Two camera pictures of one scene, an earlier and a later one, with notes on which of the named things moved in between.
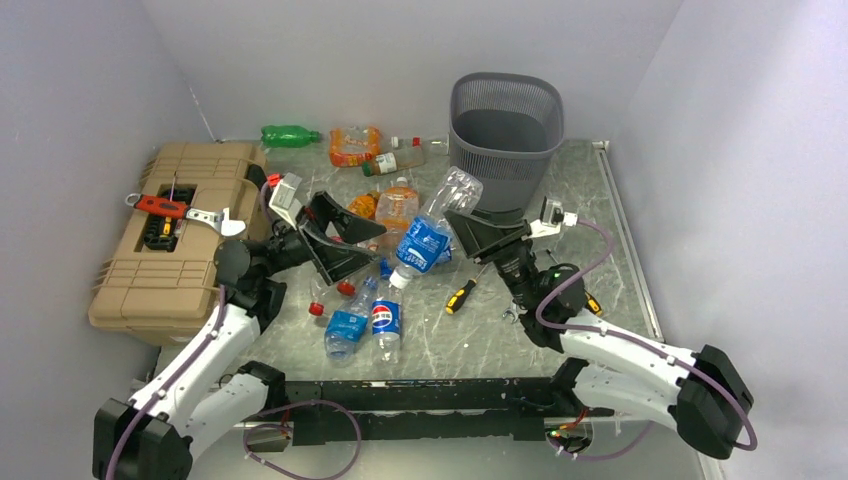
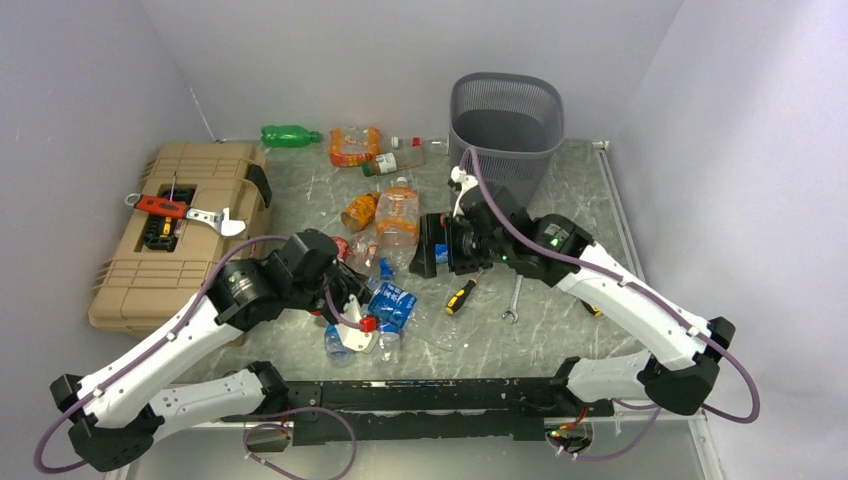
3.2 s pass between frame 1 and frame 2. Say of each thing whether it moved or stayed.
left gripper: moved
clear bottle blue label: moved
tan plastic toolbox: stayed
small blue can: stayed
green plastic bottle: stayed
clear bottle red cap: stayed
